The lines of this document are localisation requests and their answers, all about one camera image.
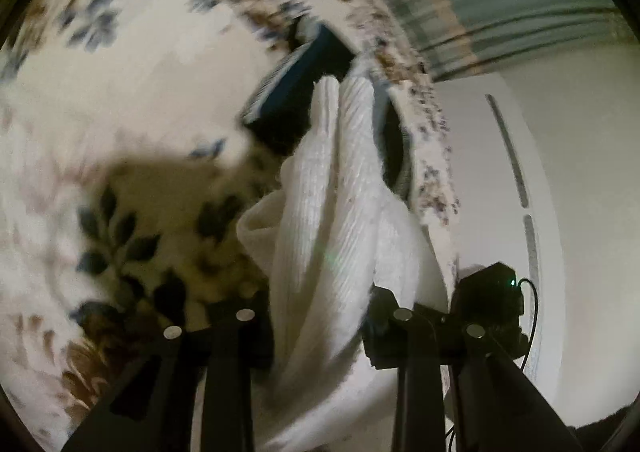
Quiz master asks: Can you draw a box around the white headboard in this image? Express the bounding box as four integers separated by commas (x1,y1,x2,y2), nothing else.
435,73,566,403

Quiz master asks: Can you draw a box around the folded black grey striped garment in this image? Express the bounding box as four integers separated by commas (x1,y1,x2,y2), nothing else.
241,22,412,200

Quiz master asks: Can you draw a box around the right teal curtain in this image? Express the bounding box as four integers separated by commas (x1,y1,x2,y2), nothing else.
384,0,636,81

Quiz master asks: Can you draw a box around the white knit sweater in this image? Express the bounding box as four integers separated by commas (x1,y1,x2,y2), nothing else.
236,76,454,451

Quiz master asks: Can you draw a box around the floral bed blanket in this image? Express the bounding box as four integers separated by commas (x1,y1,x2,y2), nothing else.
1,0,459,451

